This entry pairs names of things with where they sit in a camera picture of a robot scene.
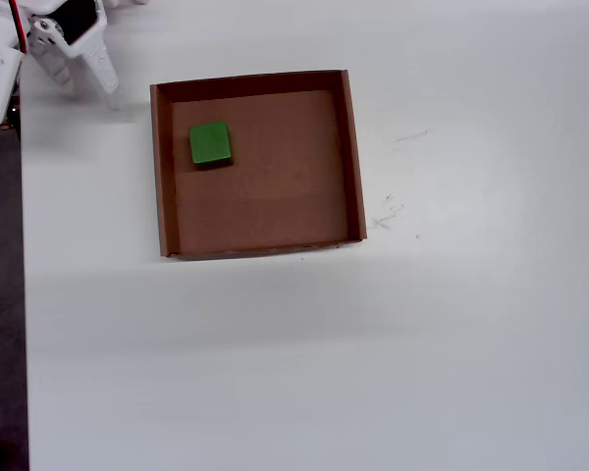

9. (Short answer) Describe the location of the green cube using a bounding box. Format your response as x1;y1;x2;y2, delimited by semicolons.
188;121;236;171

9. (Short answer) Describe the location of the brown cardboard box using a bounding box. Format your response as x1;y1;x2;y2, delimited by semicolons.
149;69;368;260

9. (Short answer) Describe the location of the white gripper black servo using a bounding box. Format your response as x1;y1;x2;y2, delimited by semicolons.
27;0;122;112

